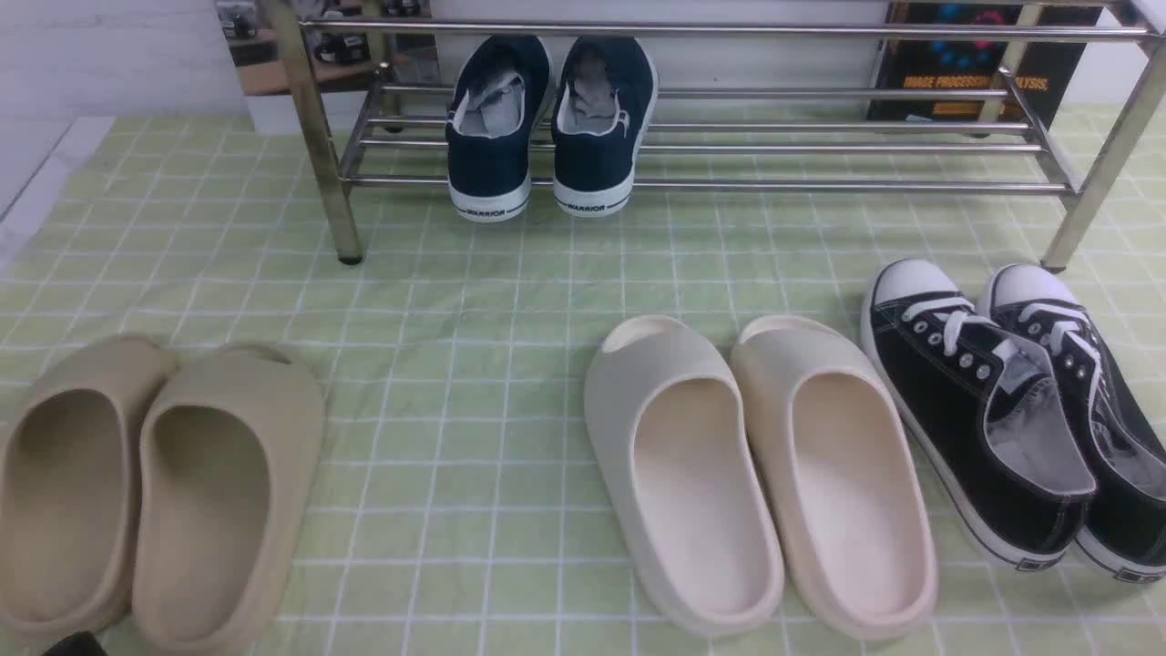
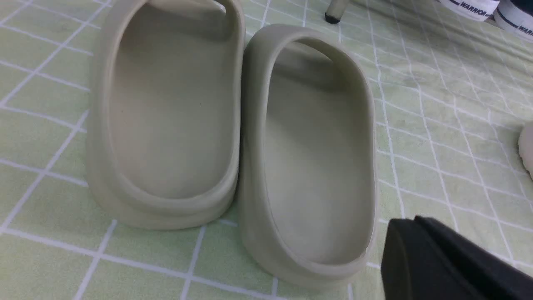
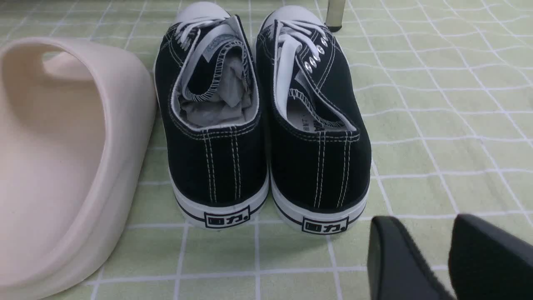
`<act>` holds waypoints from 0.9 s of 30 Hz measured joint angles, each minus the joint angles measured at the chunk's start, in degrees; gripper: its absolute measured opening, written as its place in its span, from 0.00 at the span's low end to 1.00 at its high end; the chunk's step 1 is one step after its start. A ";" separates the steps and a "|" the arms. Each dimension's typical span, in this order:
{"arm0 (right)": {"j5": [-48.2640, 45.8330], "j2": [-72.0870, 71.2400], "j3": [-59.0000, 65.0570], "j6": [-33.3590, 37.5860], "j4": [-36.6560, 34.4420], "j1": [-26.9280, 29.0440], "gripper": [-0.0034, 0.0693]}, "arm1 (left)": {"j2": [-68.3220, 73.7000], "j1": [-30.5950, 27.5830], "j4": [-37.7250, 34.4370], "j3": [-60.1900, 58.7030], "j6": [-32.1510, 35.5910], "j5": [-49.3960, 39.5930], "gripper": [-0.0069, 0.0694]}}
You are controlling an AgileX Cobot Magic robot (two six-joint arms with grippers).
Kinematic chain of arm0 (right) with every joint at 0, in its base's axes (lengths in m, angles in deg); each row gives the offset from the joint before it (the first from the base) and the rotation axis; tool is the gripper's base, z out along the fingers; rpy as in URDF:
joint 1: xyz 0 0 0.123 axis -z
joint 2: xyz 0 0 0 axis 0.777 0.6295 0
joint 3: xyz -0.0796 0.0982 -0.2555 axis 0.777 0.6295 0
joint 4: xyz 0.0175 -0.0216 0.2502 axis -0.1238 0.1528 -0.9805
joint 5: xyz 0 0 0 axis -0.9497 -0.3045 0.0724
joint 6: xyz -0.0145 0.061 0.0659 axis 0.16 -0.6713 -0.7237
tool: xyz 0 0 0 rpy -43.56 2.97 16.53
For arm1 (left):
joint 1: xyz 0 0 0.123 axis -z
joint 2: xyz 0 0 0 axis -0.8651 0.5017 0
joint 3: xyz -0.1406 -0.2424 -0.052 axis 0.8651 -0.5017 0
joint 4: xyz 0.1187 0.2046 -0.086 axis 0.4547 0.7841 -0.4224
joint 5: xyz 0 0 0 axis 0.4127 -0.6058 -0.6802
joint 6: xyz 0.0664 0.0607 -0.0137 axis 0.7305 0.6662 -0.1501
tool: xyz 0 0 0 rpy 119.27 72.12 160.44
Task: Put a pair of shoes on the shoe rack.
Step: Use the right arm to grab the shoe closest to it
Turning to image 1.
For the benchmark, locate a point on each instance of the tan foam slide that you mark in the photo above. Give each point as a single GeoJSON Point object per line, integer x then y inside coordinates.
{"type": "Point", "coordinates": [228, 452]}
{"type": "Point", "coordinates": [72, 488]}

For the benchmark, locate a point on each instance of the metal shoe rack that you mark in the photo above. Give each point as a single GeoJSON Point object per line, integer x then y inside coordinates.
{"type": "Point", "coordinates": [1005, 110]}

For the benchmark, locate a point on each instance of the left navy blue sneaker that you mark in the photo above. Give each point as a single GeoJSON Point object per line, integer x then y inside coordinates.
{"type": "Point", "coordinates": [500, 97]}

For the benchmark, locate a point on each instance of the right navy blue sneaker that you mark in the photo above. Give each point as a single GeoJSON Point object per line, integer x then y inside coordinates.
{"type": "Point", "coordinates": [607, 95]}

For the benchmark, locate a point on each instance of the cream foam slide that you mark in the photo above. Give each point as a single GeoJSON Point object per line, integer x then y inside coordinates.
{"type": "Point", "coordinates": [665, 420]}
{"type": "Point", "coordinates": [841, 483]}

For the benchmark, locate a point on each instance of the dark poster with orange text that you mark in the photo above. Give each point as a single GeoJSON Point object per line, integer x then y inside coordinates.
{"type": "Point", "coordinates": [1043, 73]}

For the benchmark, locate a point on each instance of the navy blue sneaker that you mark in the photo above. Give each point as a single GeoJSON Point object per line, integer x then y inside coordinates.
{"type": "Point", "coordinates": [500, 97]}
{"type": "Point", "coordinates": [607, 95]}

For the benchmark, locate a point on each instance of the right tan foam slide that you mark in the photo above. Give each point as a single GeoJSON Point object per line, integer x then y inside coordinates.
{"type": "Point", "coordinates": [228, 452]}

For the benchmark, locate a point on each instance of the right cream foam slide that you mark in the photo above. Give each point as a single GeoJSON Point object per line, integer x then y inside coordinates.
{"type": "Point", "coordinates": [841, 483]}

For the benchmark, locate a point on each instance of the photo poster on wall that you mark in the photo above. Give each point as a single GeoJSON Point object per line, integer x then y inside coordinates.
{"type": "Point", "coordinates": [344, 62]}

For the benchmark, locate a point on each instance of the left cream foam slide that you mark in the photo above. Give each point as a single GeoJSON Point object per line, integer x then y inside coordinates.
{"type": "Point", "coordinates": [665, 420]}

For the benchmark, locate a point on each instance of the black object at bottom edge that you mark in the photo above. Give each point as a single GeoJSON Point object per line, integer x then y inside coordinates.
{"type": "Point", "coordinates": [82, 643]}

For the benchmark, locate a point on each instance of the green checkered floor cloth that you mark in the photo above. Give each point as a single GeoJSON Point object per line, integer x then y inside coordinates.
{"type": "Point", "coordinates": [458, 509]}

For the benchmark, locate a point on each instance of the black canvas sneaker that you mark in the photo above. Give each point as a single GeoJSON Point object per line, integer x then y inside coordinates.
{"type": "Point", "coordinates": [984, 407]}
{"type": "Point", "coordinates": [1124, 532]}

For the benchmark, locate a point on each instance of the left tan foam slide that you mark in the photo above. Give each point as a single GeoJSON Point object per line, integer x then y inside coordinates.
{"type": "Point", "coordinates": [72, 488]}

